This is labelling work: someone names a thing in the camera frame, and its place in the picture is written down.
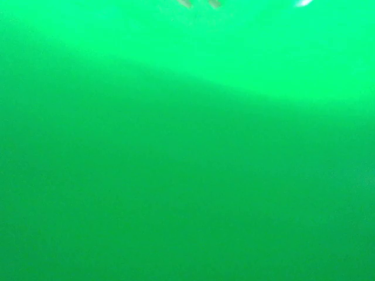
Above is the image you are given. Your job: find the green plastic basket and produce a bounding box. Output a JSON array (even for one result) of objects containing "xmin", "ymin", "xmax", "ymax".
[{"xmin": 0, "ymin": 0, "xmax": 375, "ymax": 281}]

